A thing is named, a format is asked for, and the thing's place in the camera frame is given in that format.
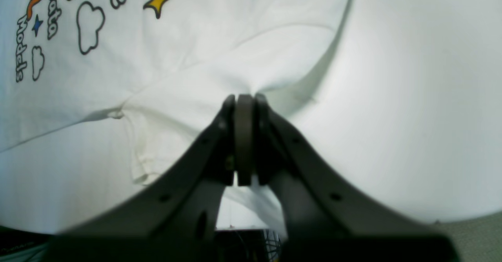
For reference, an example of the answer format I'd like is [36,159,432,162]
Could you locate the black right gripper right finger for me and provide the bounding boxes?
[255,94,459,262]

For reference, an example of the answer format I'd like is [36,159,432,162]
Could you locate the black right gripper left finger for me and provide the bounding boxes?
[43,95,235,262]

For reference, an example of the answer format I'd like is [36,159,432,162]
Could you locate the white printed T-shirt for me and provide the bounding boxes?
[1,0,350,233]

